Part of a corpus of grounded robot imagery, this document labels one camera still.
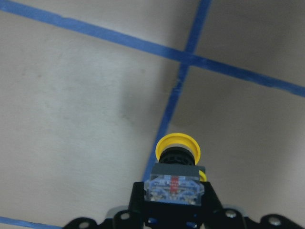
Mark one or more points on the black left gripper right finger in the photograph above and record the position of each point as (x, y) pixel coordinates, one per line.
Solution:
(211, 210)

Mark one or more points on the yellow push button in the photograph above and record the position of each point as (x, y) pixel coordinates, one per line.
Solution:
(176, 178)

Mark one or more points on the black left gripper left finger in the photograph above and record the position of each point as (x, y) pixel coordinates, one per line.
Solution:
(137, 206)

